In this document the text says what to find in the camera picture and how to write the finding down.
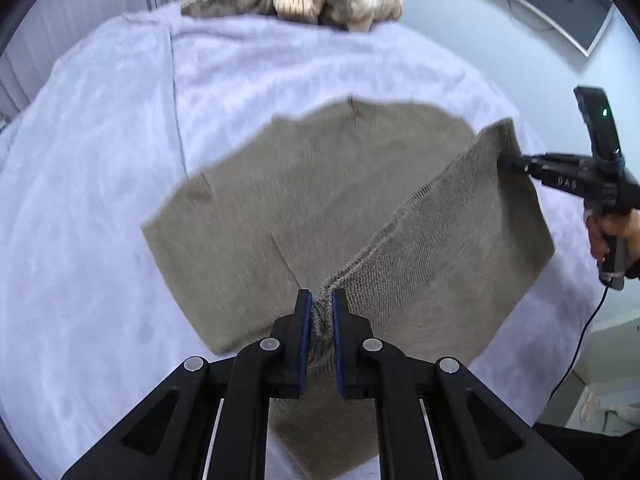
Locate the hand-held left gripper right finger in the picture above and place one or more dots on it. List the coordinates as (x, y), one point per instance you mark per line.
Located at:
(337, 330)

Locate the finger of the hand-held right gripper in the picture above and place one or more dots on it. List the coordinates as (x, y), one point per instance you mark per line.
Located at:
(520, 160)
(517, 170)

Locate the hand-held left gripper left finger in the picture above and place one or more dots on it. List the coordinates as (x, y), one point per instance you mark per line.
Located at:
(305, 330)

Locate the olive brown knit sweater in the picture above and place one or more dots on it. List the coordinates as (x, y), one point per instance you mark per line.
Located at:
(300, 200)

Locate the person's right hand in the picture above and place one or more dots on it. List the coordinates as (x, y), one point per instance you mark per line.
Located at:
(597, 235)

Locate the lavender fleece blanket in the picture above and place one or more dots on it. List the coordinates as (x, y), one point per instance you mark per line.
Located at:
(100, 210)

